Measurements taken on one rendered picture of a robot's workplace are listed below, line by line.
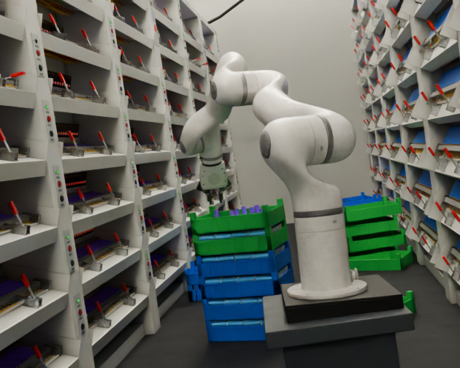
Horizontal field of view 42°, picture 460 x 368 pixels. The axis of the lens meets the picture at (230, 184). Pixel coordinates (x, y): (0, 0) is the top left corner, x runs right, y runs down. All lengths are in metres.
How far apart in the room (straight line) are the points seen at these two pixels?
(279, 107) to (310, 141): 0.19
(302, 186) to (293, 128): 0.13
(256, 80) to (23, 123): 0.67
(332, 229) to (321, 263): 0.08
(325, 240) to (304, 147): 0.22
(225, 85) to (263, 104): 0.17
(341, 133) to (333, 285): 0.35
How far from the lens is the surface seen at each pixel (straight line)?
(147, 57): 3.14
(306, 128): 1.39
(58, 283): 1.79
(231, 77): 1.72
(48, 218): 1.77
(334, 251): 1.41
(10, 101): 1.66
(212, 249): 2.17
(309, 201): 1.39
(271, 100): 1.57
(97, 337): 1.98
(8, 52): 1.82
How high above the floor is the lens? 0.67
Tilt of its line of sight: 3 degrees down
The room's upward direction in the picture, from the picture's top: 8 degrees counter-clockwise
